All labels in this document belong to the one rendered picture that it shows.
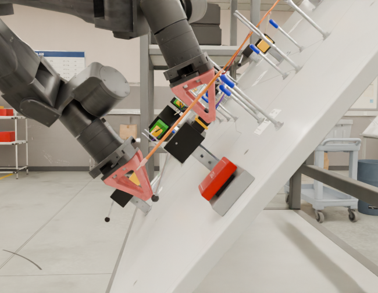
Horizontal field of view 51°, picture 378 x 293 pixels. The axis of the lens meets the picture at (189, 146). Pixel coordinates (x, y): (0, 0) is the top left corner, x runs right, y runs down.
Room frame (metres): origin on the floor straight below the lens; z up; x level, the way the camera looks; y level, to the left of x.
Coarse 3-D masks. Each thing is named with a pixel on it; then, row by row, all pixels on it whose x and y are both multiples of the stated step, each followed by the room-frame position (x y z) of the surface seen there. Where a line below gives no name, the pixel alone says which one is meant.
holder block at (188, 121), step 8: (184, 128) 0.61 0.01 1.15; (192, 128) 0.61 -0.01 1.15; (176, 136) 0.62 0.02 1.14; (184, 136) 0.61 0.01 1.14; (192, 136) 0.61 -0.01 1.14; (200, 136) 0.61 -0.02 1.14; (168, 144) 0.62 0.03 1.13; (176, 144) 0.62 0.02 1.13; (184, 144) 0.62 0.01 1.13; (192, 144) 0.62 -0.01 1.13; (176, 152) 0.62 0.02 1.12; (184, 152) 0.62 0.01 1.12; (184, 160) 0.62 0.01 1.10
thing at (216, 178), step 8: (224, 160) 0.45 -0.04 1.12; (216, 168) 0.46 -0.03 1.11; (224, 168) 0.43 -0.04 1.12; (232, 168) 0.43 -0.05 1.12; (208, 176) 0.46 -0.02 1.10; (216, 176) 0.43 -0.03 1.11; (224, 176) 0.43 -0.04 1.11; (232, 176) 0.44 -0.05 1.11; (200, 184) 0.47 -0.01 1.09; (208, 184) 0.43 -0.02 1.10; (216, 184) 0.43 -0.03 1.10; (224, 184) 0.44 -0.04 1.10; (200, 192) 0.44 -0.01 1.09; (208, 192) 0.43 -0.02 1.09; (216, 192) 0.44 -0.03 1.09; (208, 200) 0.43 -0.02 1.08
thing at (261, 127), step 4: (276, 108) 0.59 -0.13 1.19; (272, 112) 0.59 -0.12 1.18; (276, 112) 0.57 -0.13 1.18; (272, 116) 0.57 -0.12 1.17; (264, 120) 0.60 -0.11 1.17; (268, 120) 0.58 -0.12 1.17; (264, 124) 0.58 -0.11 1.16; (268, 124) 0.56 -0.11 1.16; (256, 128) 0.60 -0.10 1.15; (260, 128) 0.58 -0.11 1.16; (264, 128) 0.56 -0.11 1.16; (256, 132) 0.59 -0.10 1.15; (260, 132) 0.57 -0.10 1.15
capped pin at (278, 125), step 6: (216, 72) 0.49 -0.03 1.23; (222, 78) 0.49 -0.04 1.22; (228, 78) 0.49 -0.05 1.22; (228, 84) 0.49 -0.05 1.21; (234, 84) 0.49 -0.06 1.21; (240, 90) 0.49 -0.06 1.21; (246, 96) 0.49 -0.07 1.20; (252, 102) 0.49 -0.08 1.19; (258, 108) 0.49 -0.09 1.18; (264, 114) 0.49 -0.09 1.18; (270, 120) 0.50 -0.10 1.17; (276, 126) 0.49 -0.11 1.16
